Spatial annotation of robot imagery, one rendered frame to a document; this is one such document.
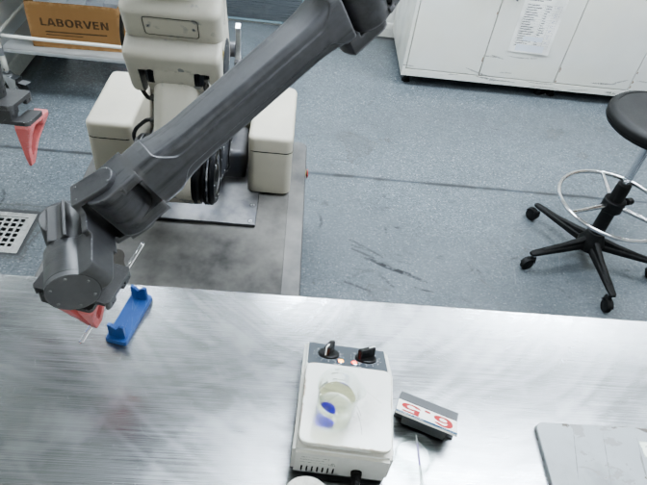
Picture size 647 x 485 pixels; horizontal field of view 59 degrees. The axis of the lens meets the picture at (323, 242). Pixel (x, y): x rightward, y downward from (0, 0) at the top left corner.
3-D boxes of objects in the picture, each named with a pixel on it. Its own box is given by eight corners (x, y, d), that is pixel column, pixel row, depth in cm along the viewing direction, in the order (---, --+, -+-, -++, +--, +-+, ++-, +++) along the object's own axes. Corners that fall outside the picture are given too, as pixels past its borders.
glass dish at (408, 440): (440, 464, 81) (444, 457, 79) (409, 484, 78) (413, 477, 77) (415, 432, 84) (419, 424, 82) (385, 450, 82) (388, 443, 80)
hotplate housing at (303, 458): (303, 350, 92) (307, 319, 86) (384, 361, 92) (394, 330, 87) (286, 490, 76) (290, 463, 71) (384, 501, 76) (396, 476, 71)
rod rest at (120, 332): (133, 294, 97) (131, 280, 94) (153, 298, 96) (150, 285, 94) (105, 342, 89) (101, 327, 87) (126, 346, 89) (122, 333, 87)
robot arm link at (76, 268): (155, 205, 72) (109, 161, 65) (170, 272, 64) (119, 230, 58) (76, 253, 73) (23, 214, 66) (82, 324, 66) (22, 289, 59)
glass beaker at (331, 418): (306, 428, 74) (312, 395, 68) (318, 393, 77) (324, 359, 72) (352, 443, 73) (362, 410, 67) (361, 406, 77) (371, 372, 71)
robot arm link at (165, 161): (370, 12, 77) (340, -64, 69) (398, 25, 74) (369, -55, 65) (123, 229, 73) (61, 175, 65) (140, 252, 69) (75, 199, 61)
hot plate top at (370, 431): (306, 364, 81) (306, 360, 80) (390, 374, 81) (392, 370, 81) (297, 445, 72) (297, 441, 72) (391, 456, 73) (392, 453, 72)
